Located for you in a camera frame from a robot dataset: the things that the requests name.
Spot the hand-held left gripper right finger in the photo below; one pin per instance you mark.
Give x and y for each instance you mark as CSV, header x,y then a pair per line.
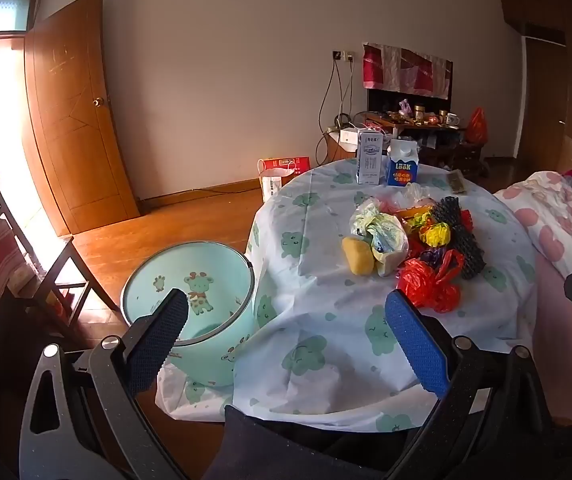
x,y
415,345

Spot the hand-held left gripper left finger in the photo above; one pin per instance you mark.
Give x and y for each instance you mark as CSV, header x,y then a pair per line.
x,y
158,340

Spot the mint giraffe print trash bin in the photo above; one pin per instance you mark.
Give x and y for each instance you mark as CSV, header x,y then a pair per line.
x,y
206,270

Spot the yellow sponge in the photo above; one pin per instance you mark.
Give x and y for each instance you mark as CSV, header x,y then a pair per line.
x,y
358,257

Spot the black foam net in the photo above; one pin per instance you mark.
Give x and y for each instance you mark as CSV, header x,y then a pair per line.
x,y
465,245

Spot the pale plastic bag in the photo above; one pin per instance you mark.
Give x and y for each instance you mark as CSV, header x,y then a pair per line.
x,y
380,230

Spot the orange blue snack wrapper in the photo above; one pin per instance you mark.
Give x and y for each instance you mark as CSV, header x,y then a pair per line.
x,y
408,213

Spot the pink bed sheet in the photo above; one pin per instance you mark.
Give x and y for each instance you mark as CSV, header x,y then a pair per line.
x,y
565,350

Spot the pink floral blanket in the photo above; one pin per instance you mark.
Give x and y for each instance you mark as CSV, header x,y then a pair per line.
x,y
555,225

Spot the cloud print tablecloth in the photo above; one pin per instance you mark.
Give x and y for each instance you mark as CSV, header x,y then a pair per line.
x,y
326,320

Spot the red yellow bag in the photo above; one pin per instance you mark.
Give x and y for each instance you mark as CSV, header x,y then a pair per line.
x,y
58,304

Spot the yellow crinkled wrapper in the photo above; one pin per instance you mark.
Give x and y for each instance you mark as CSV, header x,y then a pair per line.
x,y
435,234

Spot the dark wooden chair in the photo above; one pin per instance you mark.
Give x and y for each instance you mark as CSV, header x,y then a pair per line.
x,y
61,260

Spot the tissue pack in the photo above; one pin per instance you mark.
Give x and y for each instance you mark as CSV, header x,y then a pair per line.
x,y
20,280

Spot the white translucent plastic bag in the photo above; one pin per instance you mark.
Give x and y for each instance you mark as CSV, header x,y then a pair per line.
x,y
415,192

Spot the dark rectangular object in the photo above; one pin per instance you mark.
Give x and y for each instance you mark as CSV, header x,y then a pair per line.
x,y
457,182

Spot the wooden wardrobe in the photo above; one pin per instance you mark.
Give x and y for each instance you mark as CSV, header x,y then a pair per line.
x,y
540,100

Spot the wooden cabinet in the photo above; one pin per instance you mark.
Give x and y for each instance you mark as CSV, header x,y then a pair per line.
x,y
465,155

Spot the blue white milk carton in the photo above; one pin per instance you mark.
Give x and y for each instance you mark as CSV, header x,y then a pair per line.
x,y
402,170

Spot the red hanging plastic bag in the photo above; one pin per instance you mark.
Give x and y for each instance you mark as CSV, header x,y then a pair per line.
x,y
476,127

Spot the tall white milk carton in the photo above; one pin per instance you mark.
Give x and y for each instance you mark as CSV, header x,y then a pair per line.
x,y
369,160

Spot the white paper bag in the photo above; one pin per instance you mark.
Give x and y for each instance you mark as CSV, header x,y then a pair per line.
x,y
273,185

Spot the white mug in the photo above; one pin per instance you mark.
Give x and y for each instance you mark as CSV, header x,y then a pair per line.
x,y
451,120

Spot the white box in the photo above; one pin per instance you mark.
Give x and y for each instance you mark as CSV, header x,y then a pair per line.
x,y
348,136

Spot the gold jar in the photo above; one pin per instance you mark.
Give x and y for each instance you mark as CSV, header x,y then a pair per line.
x,y
419,112

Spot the black television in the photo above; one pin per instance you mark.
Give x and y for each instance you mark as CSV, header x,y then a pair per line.
x,y
390,102

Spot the wooden door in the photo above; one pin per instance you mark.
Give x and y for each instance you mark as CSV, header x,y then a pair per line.
x,y
71,110

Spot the red hanging cloth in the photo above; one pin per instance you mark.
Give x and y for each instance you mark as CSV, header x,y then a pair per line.
x,y
405,70

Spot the wall socket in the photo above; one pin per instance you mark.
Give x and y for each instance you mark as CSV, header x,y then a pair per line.
x,y
342,55

